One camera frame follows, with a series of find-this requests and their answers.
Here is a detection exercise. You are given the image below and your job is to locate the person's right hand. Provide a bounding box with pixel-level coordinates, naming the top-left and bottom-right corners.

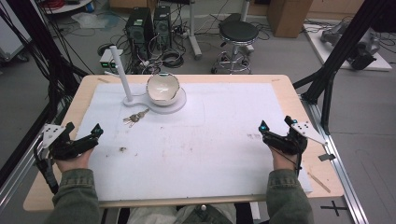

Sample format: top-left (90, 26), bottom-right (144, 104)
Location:
top-left (270, 147), bottom-right (299, 171)

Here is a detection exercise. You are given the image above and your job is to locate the right hand-held gripper cable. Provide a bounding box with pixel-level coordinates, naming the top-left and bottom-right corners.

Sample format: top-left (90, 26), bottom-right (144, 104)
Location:
top-left (274, 148), bottom-right (304, 178)

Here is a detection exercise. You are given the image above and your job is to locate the white table mat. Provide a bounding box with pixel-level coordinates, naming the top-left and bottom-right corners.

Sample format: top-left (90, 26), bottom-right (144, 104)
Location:
top-left (75, 82), bottom-right (313, 202)

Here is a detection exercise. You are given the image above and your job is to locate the white round table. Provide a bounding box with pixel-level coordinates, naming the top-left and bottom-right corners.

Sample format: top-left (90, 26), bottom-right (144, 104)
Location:
top-left (42, 0), bottom-right (94, 15)

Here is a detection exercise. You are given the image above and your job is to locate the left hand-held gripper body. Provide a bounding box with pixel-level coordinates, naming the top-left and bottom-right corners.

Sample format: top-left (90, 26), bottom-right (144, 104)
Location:
top-left (34, 123), bottom-right (100, 161)

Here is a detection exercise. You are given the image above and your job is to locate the white board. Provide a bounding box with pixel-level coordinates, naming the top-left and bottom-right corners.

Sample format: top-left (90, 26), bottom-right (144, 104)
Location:
top-left (303, 21), bottom-right (393, 73)

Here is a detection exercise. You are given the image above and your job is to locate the brown cardboard box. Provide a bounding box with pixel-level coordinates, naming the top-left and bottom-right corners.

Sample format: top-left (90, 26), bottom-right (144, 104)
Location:
top-left (267, 0), bottom-right (314, 39)

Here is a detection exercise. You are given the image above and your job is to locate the grey and black machine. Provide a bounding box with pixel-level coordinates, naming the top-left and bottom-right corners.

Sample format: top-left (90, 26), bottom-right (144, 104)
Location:
top-left (320, 21), bottom-right (381, 71)

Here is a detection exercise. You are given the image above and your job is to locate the coiled black cable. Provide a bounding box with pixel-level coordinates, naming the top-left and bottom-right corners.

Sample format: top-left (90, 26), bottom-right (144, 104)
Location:
top-left (161, 49), bottom-right (185, 69)

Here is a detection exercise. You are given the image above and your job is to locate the person's left hand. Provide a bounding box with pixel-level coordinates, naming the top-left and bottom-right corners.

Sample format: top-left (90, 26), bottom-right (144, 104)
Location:
top-left (55, 148), bottom-right (94, 174)

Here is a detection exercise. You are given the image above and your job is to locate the black metal frame strut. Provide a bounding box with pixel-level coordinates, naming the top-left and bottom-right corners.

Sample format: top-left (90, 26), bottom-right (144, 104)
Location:
top-left (292, 0), bottom-right (391, 135)
top-left (0, 0), bottom-right (90, 188)

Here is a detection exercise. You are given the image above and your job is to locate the black tape cross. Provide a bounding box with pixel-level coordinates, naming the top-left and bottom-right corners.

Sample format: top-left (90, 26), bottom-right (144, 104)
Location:
top-left (320, 200), bottom-right (348, 217)

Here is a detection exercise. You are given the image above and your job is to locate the black round stool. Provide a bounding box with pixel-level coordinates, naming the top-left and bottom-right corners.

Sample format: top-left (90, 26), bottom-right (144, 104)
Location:
top-left (211, 21), bottom-right (260, 75)

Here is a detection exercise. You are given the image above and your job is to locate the aluminium rail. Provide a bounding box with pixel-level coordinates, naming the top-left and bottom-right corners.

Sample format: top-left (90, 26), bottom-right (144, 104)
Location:
top-left (300, 94), bottom-right (371, 224)
top-left (0, 96), bottom-right (71, 213)

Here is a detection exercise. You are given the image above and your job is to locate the white ceramic bowl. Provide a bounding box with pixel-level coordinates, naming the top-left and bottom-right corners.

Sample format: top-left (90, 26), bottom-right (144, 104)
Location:
top-left (146, 72), bottom-right (181, 106)

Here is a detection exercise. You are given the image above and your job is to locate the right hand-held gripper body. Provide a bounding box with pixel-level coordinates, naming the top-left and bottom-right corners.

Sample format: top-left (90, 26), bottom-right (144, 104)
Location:
top-left (262, 120), bottom-right (329, 156)

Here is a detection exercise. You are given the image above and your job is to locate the bunch of metal keys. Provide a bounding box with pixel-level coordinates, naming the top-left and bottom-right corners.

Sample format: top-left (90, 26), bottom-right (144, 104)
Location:
top-left (122, 108), bottom-right (150, 129)

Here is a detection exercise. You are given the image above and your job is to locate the clear plastic sheet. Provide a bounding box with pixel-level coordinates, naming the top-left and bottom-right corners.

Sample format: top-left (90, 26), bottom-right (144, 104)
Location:
top-left (71, 12), bottom-right (109, 30)

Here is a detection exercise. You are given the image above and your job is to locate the thin wooden stick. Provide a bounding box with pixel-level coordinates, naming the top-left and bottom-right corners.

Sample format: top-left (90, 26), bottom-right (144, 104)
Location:
top-left (306, 171), bottom-right (332, 194)

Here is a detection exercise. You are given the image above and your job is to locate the white stand with pole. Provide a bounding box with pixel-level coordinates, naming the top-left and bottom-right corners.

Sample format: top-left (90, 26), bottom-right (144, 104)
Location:
top-left (109, 45), bottom-right (187, 115)

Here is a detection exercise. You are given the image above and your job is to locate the black computer tower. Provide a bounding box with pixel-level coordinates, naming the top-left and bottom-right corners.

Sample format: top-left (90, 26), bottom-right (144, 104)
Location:
top-left (153, 5), bottom-right (173, 50)
top-left (125, 7), bottom-right (154, 60)

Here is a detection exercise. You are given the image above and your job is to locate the grey metal stand leg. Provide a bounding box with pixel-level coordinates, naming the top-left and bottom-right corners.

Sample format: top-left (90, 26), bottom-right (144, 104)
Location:
top-left (187, 0), bottom-right (204, 61)

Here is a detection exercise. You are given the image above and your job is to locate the person's lap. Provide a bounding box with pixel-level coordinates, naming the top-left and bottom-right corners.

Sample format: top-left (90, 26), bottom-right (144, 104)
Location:
top-left (126, 203), bottom-right (260, 224)

